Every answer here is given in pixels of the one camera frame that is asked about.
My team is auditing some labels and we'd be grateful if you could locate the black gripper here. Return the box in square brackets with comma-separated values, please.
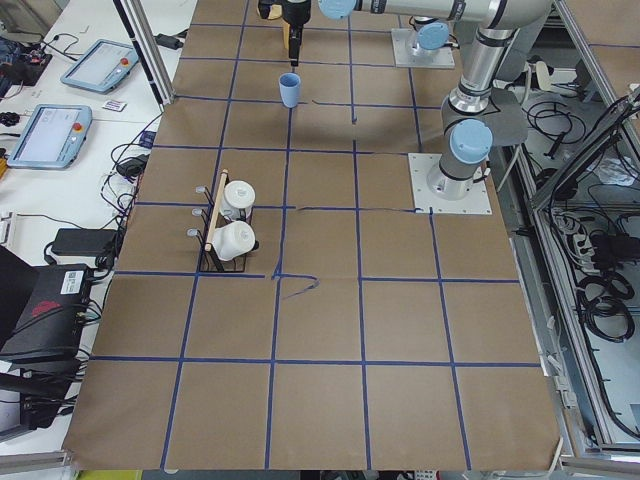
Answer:
[280, 0, 312, 67]

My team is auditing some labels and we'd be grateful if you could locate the light blue plastic cup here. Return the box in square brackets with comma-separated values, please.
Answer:
[278, 72, 301, 109]

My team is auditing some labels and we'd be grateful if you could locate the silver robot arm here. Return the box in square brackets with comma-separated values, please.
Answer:
[407, 16, 458, 56]
[317, 1, 552, 201]

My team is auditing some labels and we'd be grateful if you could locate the bamboo cylindrical holder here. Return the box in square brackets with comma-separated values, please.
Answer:
[282, 20, 290, 51]

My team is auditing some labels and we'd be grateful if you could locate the wooden mug tree stand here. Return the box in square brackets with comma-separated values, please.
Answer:
[257, 0, 282, 21]

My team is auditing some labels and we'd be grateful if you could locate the wooden rack dowel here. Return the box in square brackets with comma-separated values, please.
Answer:
[204, 169, 229, 252]

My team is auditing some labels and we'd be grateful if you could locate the white ceramic mug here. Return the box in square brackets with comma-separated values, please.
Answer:
[213, 221, 256, 261]
[220, 180, 256, 221]

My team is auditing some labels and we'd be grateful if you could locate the blue teach pendant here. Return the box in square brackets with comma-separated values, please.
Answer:
[60, 39, 139, 94]
[7, 104, 93, 170]

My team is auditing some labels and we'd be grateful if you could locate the black power adapter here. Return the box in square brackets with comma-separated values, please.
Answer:
[43, 228, 116, 265]

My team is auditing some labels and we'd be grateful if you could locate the black computer box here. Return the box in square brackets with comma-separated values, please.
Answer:
[1, 248, 93, 364]

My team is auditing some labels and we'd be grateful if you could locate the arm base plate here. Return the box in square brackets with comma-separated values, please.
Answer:
[391, 28, 455, 70]
[408, 153, 492, 215]

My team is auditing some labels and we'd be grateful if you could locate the aluminium frame post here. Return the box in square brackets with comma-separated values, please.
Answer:
[113, 0, 175, 106]

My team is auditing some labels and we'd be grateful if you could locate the black wire cup rack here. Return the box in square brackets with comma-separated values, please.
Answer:
[187, 180, 260, 273]

